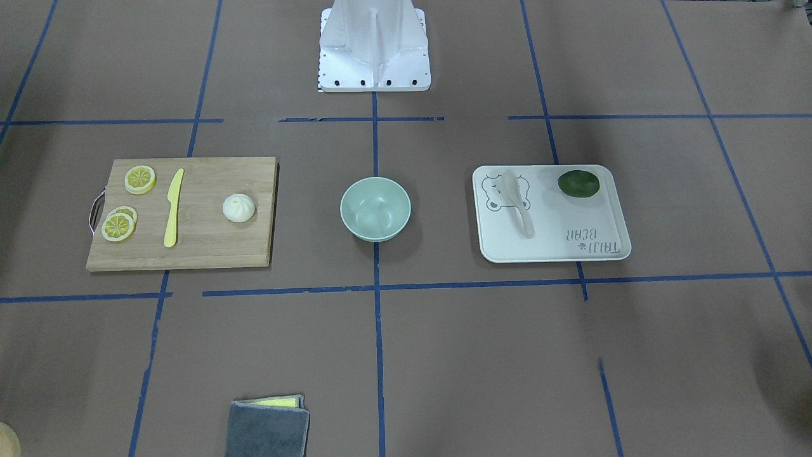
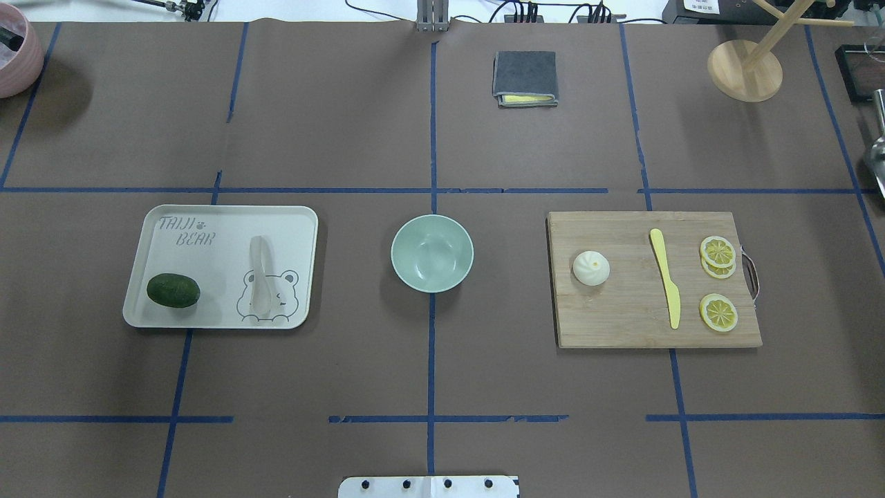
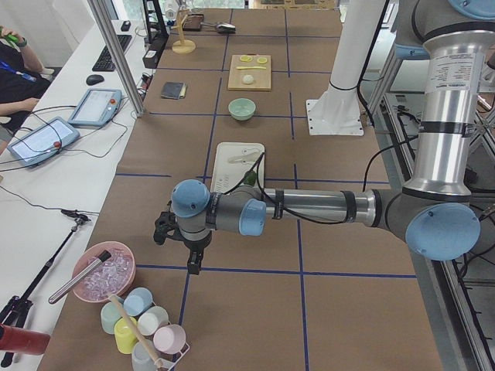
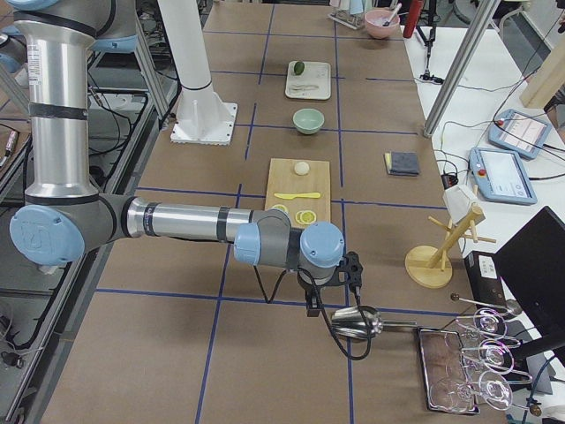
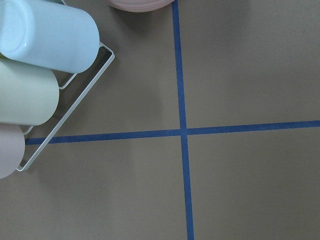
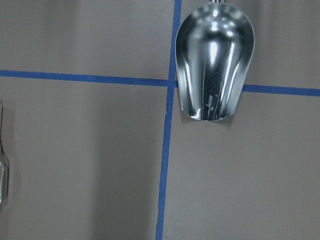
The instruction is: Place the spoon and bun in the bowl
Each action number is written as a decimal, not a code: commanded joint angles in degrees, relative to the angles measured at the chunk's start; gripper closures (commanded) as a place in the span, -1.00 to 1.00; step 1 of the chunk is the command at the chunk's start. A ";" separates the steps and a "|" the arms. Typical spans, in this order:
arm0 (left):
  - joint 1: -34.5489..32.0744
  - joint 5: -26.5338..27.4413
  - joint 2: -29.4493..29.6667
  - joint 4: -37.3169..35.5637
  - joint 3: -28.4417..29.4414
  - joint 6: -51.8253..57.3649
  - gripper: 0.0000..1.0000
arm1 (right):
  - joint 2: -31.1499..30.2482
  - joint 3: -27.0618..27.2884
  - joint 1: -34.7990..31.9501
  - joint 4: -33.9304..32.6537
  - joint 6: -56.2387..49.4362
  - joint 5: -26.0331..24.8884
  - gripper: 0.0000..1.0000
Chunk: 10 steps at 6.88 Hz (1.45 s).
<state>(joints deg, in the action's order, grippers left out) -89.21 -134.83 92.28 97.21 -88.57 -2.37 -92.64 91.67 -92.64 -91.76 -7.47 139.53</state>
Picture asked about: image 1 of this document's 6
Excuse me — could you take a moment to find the white steamed bun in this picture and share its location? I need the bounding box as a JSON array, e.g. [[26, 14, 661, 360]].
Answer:
[[221, 194, 256, 223]]

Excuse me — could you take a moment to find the lemon slice behind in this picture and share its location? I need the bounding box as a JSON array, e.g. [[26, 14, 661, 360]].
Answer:
[[107, 206, 138, 225]]

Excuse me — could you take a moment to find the lemon slice top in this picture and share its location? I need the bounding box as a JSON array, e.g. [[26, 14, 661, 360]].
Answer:
[[124, 164, 156, 195]]

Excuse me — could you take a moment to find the bamboo cutting board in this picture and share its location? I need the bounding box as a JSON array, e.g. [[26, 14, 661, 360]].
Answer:
[[86, 157, 278, 272]]

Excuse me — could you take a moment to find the lemon slice front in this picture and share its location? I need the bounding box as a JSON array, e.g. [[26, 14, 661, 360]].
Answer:
[[101, 212, 136, 242]]

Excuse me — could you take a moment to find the yellow plastic knife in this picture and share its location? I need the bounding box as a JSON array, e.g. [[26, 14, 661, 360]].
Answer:
[[163, 168, 185, 248]]

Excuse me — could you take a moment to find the grey yellow folded cloth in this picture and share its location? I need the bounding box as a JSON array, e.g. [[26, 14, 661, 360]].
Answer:
[[225, 394, 310, 456]]

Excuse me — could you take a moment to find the white bear tray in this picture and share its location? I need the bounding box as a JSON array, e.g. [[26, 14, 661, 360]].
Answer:
[[472, 164, 632, 263]]

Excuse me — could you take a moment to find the lemon slice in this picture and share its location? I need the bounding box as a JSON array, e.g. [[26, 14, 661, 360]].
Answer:
[[107, 206, 138, 225], [124, 164, 156, 195], [101, 212, 136, 242]]

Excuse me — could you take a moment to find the white plastic spoon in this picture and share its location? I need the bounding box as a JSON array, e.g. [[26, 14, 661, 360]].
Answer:
[[500, 169, 535, 239]]

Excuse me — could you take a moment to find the light green bowl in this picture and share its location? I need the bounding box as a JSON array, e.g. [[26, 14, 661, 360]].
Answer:
[[339, 176, 412, 242]]

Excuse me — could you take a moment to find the wooden round object corner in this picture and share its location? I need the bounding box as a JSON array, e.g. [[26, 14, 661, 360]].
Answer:
[[0, 422, 22, 457]]

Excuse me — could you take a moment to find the dark green avocado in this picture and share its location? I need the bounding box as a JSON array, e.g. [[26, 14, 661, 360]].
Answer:
[[557, 169, 601, 199]]

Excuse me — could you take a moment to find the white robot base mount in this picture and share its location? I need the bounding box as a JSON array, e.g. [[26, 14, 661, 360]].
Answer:
[[317, 1, 432, 93]]

